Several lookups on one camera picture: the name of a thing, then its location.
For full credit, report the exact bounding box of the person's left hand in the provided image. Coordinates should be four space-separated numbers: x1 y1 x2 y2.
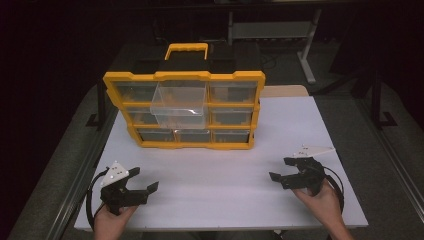
94 204 139 235

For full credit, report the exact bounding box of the yellow black organizer cabinet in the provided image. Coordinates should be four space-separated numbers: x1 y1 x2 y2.
102 42 267 150

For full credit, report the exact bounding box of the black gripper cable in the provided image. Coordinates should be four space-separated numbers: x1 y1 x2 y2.
320 165 345 215
85 167 112 232

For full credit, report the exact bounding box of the clear plastic drawer bin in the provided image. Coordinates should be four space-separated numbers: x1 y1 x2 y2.
149 80 208 130

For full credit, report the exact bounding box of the light wooden board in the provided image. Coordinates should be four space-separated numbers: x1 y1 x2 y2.
259 84 310 99

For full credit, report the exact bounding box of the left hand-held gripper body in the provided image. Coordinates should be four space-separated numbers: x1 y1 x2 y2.
99 160 149 216

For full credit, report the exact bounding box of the aluminium rail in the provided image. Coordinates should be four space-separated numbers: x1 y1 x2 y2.
45 108 120 240
352 95 424 225

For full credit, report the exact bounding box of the black metal post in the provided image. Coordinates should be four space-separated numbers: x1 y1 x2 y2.
85 79 108 130
370 68 398 130

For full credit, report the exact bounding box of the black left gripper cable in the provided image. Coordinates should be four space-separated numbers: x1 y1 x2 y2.
85 167 112 232

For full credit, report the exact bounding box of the person's right hand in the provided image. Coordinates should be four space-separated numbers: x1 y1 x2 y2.
293 180 345 230

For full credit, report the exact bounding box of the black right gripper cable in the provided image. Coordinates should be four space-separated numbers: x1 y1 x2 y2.
320 165 345 215

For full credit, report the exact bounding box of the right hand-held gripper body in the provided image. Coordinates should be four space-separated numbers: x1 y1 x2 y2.
281 144 336 197

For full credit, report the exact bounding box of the set of clear drawers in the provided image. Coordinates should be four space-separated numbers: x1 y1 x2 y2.
113 80 259 144

